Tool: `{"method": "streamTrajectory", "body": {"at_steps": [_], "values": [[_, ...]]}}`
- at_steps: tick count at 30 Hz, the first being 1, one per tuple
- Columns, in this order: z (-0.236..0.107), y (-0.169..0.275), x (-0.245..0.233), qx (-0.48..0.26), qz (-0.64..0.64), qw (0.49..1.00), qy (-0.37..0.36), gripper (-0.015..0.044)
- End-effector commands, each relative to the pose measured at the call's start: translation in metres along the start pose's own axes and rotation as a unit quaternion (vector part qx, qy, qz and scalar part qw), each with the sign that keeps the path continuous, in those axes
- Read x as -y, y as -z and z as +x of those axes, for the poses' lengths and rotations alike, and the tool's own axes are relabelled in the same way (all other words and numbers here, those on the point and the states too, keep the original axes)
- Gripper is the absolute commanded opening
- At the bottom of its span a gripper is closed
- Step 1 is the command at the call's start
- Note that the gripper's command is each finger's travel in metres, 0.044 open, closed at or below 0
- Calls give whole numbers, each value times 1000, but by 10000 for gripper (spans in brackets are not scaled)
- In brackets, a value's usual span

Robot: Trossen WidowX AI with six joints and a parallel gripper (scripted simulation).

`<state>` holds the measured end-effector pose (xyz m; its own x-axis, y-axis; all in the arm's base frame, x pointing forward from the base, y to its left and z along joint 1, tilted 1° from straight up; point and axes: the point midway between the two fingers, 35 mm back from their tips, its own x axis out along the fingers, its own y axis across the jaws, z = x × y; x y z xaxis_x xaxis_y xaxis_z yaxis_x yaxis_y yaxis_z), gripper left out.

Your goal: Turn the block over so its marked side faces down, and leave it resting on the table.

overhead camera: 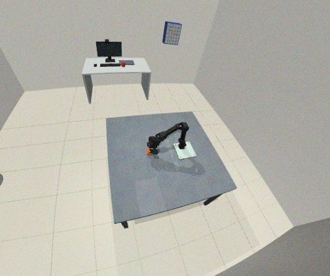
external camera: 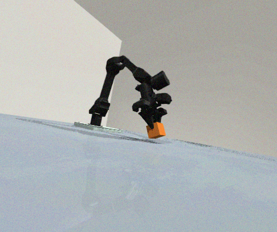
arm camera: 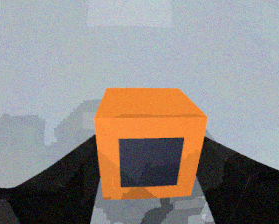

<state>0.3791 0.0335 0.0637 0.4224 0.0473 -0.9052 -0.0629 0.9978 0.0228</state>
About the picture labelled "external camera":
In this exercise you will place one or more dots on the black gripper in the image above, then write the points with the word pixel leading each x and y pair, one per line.
pixel 149 111

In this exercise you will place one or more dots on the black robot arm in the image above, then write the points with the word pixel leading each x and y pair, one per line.
pixel 148 83

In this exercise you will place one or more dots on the orange block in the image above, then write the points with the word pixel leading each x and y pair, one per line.
pixel 157 132

